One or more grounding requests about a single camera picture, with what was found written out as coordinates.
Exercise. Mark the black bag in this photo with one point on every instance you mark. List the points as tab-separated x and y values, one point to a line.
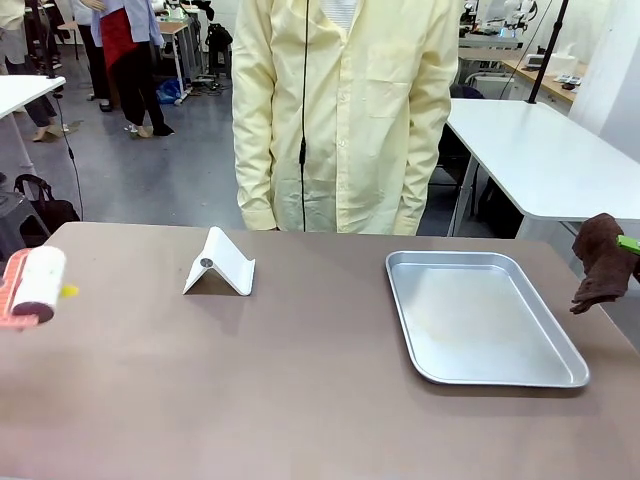
55	212

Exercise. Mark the black tripod pole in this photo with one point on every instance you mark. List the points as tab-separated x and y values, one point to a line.
550	40

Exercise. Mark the person in grey clothes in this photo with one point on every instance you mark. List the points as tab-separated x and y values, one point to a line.
25	60

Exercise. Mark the person in yellow coat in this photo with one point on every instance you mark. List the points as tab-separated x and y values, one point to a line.
350	125

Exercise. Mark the white folding stand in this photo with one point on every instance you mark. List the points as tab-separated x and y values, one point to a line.
225	265

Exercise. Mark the person in black trousers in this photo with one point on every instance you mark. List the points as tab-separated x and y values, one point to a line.
97	55

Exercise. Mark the person's right forearm yellow sleeve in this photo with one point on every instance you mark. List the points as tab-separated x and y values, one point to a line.
255	190

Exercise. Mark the black stand pole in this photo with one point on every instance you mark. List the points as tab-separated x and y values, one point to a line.
42	40

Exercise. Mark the brown cloth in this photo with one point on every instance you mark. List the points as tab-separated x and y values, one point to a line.
602	265

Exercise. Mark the wooden top desk with legs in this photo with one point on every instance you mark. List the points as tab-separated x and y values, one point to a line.
177	30

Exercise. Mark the person with red apron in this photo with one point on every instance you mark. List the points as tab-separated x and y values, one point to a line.
125	50

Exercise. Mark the grey metal stool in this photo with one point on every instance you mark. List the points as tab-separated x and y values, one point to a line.
15	215

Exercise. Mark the black stool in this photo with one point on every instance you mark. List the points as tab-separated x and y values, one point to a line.
220	45

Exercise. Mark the white tissue box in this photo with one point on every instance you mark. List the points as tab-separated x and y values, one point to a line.
566	52

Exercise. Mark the blue plastic bag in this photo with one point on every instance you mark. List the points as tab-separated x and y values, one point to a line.
169	92

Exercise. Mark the person's left forearm yellow sleeve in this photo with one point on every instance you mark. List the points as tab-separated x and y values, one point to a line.
420	190

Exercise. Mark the wooden top workbench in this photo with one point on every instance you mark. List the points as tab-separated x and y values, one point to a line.
545	80

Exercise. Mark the small white table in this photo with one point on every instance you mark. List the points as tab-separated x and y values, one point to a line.
20	92

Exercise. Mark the yellow paper scrap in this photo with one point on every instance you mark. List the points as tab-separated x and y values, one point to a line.
71	290

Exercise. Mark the silver metal tray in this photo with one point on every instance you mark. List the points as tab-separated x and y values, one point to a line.
490	345

